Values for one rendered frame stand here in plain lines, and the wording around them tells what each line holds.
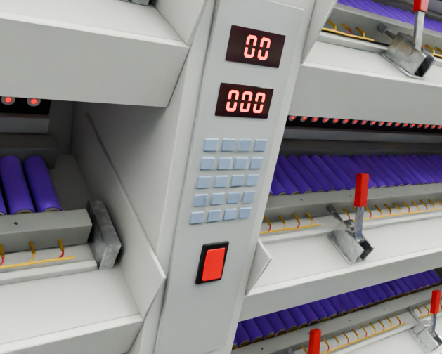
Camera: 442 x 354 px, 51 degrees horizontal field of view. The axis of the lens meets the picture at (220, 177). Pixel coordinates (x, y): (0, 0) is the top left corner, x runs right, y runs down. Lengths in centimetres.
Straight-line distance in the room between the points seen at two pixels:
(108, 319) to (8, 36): 20
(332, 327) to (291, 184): 24
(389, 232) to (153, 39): 42
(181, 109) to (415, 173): 50
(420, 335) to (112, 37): 67
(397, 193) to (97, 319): 43
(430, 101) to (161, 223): 31
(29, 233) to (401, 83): 33
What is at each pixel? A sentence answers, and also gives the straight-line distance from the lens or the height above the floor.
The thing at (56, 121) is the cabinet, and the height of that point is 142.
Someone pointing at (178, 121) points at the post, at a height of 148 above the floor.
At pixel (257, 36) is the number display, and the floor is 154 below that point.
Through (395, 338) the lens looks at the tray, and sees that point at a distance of 79.
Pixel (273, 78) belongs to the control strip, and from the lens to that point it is 33.
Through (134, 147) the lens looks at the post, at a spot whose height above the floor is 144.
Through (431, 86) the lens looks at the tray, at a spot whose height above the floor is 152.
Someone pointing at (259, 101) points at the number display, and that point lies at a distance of 33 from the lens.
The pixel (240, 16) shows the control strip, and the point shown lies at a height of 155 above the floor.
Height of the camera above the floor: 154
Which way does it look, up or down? 18 degrees down
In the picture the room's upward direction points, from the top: 11 degrees clockwise
